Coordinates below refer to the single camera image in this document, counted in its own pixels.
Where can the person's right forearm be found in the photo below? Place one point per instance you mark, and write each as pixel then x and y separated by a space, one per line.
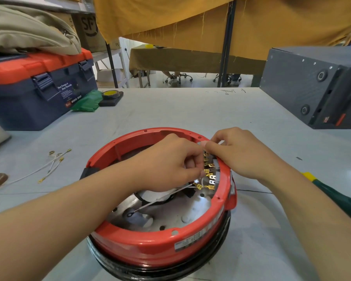
pixel 310 219

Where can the table with olive cloth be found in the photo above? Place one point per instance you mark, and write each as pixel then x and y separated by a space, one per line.
pixel 178 59

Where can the person's left fingers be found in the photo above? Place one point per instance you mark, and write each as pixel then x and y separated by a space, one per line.
pixel 194 172

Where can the green screwdriver with yellow collar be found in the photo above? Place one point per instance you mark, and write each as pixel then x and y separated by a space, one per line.
pixel 339 198

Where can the small yellow object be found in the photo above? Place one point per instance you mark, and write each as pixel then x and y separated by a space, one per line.
pixel 149 46

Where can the brown cardboard box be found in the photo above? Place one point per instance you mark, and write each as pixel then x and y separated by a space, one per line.
pixel 89 32

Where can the office chair base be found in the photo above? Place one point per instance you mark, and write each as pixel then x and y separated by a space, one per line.
pixel 178 77
pixel 232 78

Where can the green plastic bag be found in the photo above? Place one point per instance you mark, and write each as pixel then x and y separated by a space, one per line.
pixel 86 101

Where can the beige folded cloth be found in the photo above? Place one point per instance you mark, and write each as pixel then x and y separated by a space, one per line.
pixel 26 32

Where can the mustard yellow hanging cloth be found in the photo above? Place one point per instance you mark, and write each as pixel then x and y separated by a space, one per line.
pixel 266 23

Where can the yellow tape roll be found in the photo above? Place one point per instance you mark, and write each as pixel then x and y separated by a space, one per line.
pixel 110 94

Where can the person's left forearm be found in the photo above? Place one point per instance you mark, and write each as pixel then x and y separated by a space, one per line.
pixel 61 219

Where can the dark grey machine housing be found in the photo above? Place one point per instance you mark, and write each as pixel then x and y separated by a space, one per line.
pixel 298 81

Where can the red rice cooker base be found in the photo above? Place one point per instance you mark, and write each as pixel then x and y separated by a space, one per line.
pixel 152 245

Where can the brass terminal block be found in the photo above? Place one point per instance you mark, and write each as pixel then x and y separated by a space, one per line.
pixel 210 175

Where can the person's left hand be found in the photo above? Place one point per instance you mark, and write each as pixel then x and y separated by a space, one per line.
pixel 163 163

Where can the black metal pole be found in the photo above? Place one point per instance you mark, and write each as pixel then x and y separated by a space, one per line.
pixel 225 55

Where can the person's right hand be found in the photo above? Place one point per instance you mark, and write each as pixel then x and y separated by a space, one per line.
pixel 242 155

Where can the blue toolbox with orange lid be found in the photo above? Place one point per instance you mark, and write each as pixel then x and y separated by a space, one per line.
pixel 29 96

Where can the person's right thumb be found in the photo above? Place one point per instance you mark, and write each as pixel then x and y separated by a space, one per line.
pixel 213 150

